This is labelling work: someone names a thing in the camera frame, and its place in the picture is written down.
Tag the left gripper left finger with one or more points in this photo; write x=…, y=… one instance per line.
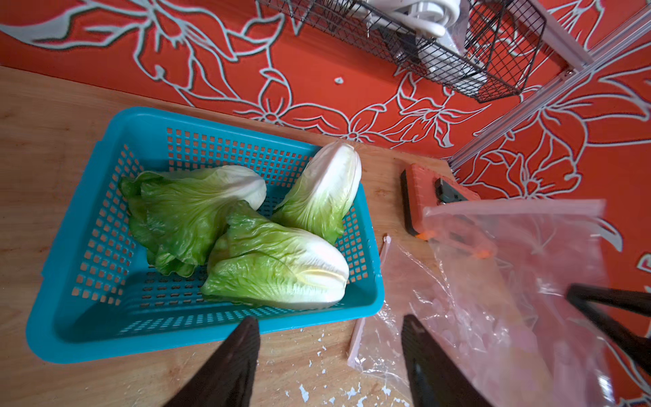
x=227, y=377

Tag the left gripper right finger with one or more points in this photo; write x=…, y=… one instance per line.
x=433, y=377

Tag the chinese cabbage front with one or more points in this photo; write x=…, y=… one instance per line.
x=259, y=262

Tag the black wire wall basket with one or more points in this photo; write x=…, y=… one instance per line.
x=482, y=49

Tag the clear zipper bag pink dots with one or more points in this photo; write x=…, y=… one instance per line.
x=491, y=290

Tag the teal plastic basket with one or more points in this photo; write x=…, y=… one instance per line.
x=100, y=299

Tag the chinese cabbage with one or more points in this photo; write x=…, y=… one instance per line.
x=324, y=192
x=178, y=215
x=259, y=262

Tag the orange tool case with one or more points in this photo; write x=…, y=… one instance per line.
x=418, y=192

